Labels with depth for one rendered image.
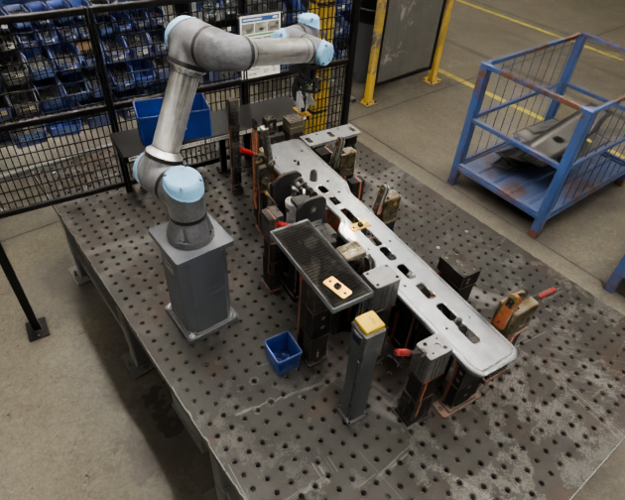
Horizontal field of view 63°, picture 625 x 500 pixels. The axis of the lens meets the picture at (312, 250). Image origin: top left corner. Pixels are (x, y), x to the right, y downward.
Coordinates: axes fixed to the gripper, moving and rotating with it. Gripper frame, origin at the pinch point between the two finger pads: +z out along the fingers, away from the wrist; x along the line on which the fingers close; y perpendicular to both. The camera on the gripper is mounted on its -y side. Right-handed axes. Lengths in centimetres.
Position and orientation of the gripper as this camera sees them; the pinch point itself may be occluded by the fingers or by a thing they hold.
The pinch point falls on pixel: (302, 107)
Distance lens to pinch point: 208.0
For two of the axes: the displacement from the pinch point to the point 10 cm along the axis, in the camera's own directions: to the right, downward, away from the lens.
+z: -0.6, 7.3, 6.8
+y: 5.2, 6.0, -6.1
